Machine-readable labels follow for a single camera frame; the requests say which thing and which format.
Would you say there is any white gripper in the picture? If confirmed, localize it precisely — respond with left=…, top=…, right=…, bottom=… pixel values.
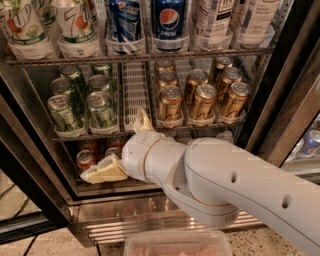
left=80, top=109, right=166, bottom=184

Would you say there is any green can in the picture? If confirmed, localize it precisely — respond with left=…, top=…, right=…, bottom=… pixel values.
left=87, top=91, right=117, bottom=129
left=91, top=64, right=113, bottom=81
left=47, top=94, right=83, bottom=132
left=88, top=75, right=114, bottom=99
left=50, top=77, right=83, bottom=112
left=59, top=65, right=88, bottom=97

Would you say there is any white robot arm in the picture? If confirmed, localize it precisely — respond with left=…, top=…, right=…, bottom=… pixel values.
left=81, top=113, right=320, bottom=256

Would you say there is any red can front middle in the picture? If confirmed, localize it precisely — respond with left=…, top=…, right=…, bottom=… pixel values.
left=105, top=147, right=121, bottom=158

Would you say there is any red can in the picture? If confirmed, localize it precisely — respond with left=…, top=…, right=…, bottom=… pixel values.
left=76, top=150, right=97, bottom=174
left=105, top=147, right=121, bottom=158

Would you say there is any red can front left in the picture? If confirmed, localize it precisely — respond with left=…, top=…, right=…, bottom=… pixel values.
left=76, top=150, right=97, bottom=174

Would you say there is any gold can front left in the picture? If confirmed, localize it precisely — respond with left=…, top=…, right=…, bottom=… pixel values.
left=159, top=86, right=182, bottom=122

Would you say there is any gold can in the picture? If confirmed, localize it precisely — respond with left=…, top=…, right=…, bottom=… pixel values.
left=154, top=60, right=174, bottom=75
left=220, top=82, right=251, bottom=118
left=217, top=67, right=242, bottom=103
left=157, top=70, right=178, bottom=91
left=209, top=56, right=233, bottom=83
left=189, top=84, right=217, bottom=120
left=159, top=86, right=182, bottom=122
left=184, top=69, right=208, bottom=105

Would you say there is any empty white shelf tray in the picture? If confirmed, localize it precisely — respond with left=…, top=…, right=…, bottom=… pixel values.
left=122, top=62, right=150, bottom=132

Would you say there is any gold can middle left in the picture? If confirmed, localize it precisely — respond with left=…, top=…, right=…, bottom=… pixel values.
left=157, top=70, right=178, bottom=91

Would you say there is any gold can back left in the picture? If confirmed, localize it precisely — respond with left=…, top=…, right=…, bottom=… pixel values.
left=154, top=60, right=174, bottom=75

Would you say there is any stainless steel fridge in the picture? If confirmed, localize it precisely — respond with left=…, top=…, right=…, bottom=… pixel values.
left=0, top=0, right=320, bottom=246

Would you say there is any gold can front middle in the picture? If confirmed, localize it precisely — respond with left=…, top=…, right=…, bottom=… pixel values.
left=189, top=84, right=217, bottom=120

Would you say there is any gold can middle centre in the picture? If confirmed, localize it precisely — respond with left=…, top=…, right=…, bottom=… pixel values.
left=184, top=69, right=208, bottom=105

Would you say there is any gold can front right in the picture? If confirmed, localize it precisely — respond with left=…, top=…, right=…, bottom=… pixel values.
left=220, top=82, right=251, bottom=118

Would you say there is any gold can middle right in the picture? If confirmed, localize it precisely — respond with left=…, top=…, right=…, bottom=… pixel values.
left=217, top=67, right=242, bottom=103

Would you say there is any gold can back right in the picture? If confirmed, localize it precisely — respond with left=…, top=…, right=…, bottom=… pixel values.
left=209, top=56, right=233, bottom=83

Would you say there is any blue can behind glass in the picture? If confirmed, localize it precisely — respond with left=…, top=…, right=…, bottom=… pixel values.
left=297, top=129, right=320, bottom=158

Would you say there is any clear plastic container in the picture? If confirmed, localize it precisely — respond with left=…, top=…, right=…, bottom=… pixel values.
left=123, top=230, right=233, bottom=256

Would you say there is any water bottle right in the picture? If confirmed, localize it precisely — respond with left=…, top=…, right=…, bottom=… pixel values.
left=216, top=130, right=234, bottom=144

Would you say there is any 7up bottle right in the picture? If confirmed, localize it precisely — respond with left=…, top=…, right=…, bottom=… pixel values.
left=52, top=0, right=100, bottom=58

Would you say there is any pepsi bottle right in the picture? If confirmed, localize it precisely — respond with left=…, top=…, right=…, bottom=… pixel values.
left=150, top=0, right=186, bottom=52

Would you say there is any white label bottle left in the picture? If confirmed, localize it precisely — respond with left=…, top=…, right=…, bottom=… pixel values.
left=194, top=0, right=234, bottom=50

